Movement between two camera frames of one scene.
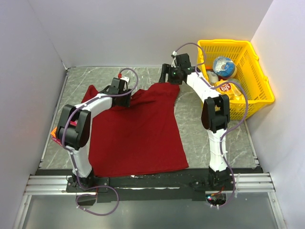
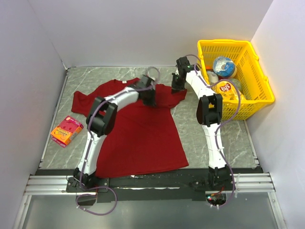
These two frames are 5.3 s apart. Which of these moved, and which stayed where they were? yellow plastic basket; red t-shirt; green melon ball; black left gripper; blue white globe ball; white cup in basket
Moved: black left gripper; red t-shirt
Stayed: white cup in basket; blue white globe ball; yellow plastic basket; green melon ball
